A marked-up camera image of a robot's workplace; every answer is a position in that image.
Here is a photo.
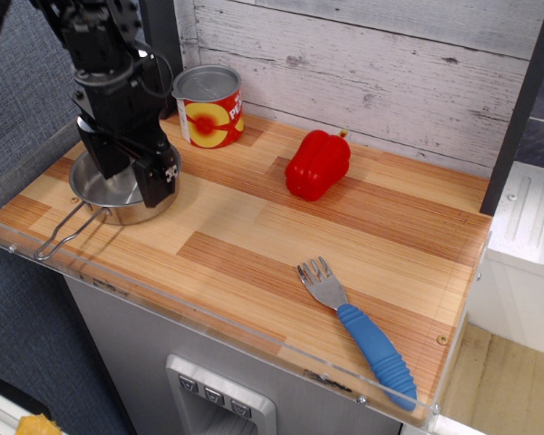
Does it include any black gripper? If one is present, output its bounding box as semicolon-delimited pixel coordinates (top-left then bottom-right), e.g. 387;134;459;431
73;58;180;208

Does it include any small steel pot with handle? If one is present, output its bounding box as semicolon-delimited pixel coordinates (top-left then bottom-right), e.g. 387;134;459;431
34;151;180;261

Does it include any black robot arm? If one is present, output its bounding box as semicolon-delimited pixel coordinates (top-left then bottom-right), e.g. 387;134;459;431
33;1;178;208

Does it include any red toy bell pepper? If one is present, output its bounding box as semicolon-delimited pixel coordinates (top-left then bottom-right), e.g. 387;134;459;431
285;130;351;201

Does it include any red yellow peaches can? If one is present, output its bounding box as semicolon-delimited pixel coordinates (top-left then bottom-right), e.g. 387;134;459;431
172;64;245;149

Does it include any grey toy fridge cabinet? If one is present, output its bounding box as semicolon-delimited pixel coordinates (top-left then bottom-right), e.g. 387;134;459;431
66;278;402;434

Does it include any yellow object bottom left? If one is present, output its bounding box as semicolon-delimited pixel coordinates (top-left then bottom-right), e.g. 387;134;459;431
15;414;63;435

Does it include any clear acrylic table guard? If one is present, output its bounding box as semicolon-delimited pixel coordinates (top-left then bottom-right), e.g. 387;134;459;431
0;199;490;423

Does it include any white toy sink unit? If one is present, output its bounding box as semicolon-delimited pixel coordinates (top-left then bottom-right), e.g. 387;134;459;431
466;163;544;353

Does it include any dark grey left post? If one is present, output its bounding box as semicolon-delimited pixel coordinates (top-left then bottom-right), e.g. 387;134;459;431
138;0;185;121

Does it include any dark grey post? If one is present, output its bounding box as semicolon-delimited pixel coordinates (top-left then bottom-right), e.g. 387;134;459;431
480;21;544;217
138;0;185;121

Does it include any fork with blue handle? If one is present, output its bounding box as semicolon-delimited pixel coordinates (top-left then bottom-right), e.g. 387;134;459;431
296;256;417;411

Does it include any dark grey right post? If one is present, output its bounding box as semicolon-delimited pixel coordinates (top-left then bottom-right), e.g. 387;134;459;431
480;21;544;217

